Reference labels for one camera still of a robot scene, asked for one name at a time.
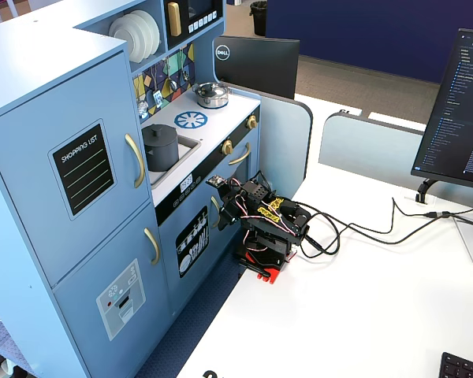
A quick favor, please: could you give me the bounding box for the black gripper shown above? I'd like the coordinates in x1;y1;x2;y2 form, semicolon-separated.
217;181;248;232

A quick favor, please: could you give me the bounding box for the dark gray pot lid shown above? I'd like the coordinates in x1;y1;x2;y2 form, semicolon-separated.
141;124;180;150

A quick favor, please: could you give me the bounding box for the shiny steel pot lid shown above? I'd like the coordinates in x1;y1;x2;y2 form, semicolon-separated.
192;81;229;99

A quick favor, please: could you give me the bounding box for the red black table clamp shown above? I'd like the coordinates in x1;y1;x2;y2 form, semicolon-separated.
234;255;283;285

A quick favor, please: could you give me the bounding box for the blue oven door with window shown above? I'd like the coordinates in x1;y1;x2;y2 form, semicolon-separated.
219;132;261;221

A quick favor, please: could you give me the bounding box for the gray toy sink basin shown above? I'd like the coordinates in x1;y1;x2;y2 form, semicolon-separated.
143;133;203;187

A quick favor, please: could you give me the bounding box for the dark gray pot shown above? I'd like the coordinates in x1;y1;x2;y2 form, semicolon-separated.
143;135;181;173

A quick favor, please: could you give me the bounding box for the light gray desk divider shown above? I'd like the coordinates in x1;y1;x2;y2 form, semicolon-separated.
318;111;426;187
259;93;314;200

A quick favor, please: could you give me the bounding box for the shiny steel toy pot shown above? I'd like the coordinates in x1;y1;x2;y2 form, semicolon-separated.
192;84;230;109

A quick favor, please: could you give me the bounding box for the gray ice dispenser sticker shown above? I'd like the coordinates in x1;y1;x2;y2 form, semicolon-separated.
95;258;147;343

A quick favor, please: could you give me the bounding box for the metal toy slotted spatula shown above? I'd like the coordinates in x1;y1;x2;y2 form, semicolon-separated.
151;65;164;109

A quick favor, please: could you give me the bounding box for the metal toy ladle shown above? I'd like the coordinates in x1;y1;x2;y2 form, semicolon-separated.
166;57;179;92

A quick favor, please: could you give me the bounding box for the blue fridge door with dispenser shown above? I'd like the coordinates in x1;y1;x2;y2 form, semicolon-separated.
52;201;173;378

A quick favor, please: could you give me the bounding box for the black shopping list board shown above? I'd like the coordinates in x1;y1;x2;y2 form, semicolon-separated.
48;119;117;222

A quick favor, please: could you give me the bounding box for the black Dell monitor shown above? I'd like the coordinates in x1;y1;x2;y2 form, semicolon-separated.
212;35;301;101

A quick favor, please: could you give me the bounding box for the black trash can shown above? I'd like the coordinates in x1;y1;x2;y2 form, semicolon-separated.
249;0;269;38

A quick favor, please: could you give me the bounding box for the blue fridge door with chalkboard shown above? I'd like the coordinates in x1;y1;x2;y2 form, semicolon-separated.
0;50;154;288

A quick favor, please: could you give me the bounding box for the white toy plate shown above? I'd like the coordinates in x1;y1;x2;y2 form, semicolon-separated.
130;9;162;56
108;16;143;65
121;13;154;60

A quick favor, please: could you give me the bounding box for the black toy microwave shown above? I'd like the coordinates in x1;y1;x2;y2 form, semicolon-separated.
163;0;225;50

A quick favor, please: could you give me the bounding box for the dark blue partition panel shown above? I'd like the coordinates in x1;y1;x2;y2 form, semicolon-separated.
265;0;473;84

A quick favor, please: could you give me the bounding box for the blue toy play kitchen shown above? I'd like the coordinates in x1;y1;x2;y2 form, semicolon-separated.
0;0;263;378

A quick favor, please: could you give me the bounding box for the monitor with lit screen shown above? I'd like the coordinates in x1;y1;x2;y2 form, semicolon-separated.
410;28;473;192

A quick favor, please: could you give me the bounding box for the black keyboard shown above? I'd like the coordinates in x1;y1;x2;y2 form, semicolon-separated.
438;351;473;378

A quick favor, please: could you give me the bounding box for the gold dishwasher door handle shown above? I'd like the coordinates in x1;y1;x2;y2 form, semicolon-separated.
210;195;222;230

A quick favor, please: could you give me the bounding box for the gold oven door handle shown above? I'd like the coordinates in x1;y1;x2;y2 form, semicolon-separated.
228;142;252;166

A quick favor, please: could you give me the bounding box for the gold fridge door handle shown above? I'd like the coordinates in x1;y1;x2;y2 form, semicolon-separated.
143;227;162;266
124;133;147;190

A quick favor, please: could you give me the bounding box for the black cable with connector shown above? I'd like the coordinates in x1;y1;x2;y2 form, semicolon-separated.
295;196;473;237

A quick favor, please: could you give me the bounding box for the gold microwave handle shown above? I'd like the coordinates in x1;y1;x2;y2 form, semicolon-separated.
166;2;183;38

